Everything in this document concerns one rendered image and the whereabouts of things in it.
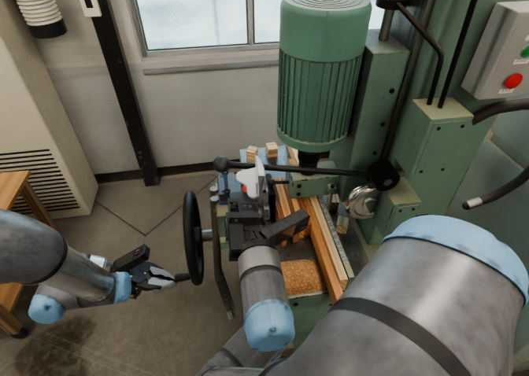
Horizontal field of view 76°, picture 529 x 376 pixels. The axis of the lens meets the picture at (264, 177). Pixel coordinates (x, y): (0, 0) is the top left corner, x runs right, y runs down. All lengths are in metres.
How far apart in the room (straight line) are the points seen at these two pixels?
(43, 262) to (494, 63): 0.83
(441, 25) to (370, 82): 0.16
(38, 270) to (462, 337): 0.56
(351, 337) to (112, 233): 2.13
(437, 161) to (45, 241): 0.74
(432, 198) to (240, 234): 0.59
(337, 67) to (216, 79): 1.50
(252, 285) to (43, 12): 1.65
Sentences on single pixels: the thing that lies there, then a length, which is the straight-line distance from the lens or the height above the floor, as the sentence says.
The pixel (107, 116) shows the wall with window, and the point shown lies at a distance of 2.33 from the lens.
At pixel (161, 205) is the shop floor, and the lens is 2.37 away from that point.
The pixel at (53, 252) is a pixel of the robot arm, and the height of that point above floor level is 1.20.
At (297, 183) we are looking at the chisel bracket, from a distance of 0.92.
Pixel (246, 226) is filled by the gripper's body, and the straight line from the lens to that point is 0.65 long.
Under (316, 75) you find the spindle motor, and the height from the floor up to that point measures 1.35.
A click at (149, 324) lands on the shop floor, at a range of 1.90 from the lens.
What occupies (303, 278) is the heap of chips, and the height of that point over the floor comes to 0.93.
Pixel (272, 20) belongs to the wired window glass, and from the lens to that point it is 2.15.
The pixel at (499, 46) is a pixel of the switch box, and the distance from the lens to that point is 0.75.
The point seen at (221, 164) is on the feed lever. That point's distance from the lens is 0.68.
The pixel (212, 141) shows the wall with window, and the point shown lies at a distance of 2.37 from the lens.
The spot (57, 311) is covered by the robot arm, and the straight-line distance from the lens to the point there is 0.97.
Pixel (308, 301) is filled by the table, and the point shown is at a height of 0.87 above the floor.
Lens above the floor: 1.64
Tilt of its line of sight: 42 degrees down
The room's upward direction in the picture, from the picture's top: straight up
